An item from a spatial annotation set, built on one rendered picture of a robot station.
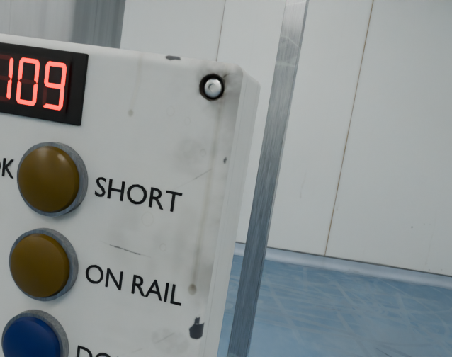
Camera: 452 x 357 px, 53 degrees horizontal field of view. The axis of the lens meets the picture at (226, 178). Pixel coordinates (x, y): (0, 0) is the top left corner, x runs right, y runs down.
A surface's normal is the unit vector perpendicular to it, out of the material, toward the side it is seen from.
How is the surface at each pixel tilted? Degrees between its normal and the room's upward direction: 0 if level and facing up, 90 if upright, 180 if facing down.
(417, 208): 90
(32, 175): 89
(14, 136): 90
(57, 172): 88
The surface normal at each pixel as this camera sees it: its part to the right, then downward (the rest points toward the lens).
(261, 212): -0.24, 0.10
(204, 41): -0.03, 0.13
